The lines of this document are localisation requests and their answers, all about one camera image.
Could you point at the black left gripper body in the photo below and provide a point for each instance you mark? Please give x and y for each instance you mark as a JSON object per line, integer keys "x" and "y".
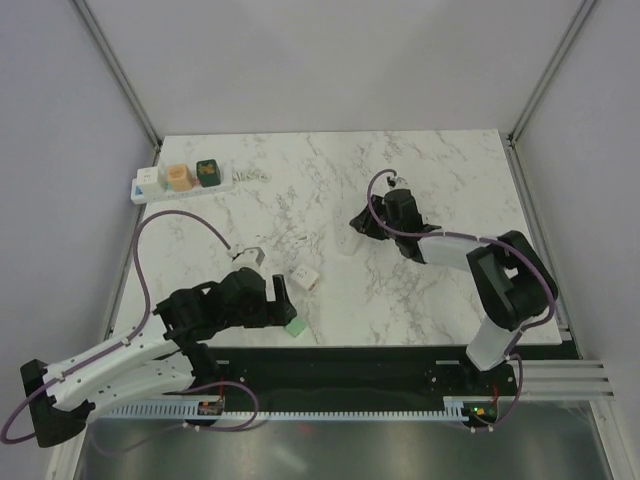
{"x": 262, "y": 313}

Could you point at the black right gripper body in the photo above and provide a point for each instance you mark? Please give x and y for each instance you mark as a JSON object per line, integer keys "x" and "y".
{"x": 390, "y": 224}

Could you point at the small white power socket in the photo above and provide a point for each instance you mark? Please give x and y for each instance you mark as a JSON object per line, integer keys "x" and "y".
{"x": 347, "y": 239}

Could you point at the white cube plug orange logo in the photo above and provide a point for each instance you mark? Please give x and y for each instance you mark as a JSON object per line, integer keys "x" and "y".
{"x": 305, "y": 277}

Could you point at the green plug adapter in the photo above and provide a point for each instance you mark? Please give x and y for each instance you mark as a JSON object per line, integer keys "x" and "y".
{"x": 296, "y": 327}

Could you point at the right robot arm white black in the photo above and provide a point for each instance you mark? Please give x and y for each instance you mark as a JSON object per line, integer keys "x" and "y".
{"x": 513, "y": 284}

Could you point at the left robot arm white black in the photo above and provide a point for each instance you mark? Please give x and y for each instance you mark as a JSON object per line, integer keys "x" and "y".
{"x": 168, "y": 355}

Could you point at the dark green cube plug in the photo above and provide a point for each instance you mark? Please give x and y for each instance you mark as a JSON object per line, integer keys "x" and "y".
{"x": 208, "y": 173}

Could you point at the long white power strip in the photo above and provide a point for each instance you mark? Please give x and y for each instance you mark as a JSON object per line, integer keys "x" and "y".
{"x": 138, "y": 198}

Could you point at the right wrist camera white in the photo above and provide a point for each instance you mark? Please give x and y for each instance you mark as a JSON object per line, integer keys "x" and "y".
{"x": 395, "y": 182}

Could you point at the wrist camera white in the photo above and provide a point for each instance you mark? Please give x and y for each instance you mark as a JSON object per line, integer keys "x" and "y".
{"x": 252, "y": 257}
{"x": 395, "y": 182}

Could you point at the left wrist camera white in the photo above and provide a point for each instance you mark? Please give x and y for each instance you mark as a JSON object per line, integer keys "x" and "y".
{"x": 252, "y": 257}

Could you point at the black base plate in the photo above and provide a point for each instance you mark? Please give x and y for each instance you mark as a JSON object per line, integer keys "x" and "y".
{"x": 347, "y": 377}

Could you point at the right aluminium frame post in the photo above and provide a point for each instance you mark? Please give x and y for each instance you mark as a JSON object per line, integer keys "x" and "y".
{"x": 560, "y": 54}

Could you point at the aluminium frame post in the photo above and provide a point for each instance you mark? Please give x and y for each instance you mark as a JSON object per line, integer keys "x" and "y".
{"x": 90, "y": 22}
{"x": 560, "y": 54}

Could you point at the white slotted cable duct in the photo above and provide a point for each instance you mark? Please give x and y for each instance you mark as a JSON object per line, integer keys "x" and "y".
{"x": 452, "y": 409}

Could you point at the aluminium rail profile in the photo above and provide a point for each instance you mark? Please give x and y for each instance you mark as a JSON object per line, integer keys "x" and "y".
{"x": 565, "y": 380}

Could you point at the left aluminium frame post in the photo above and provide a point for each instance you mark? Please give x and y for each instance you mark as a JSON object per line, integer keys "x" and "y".
{"x": 90, "y": 22}

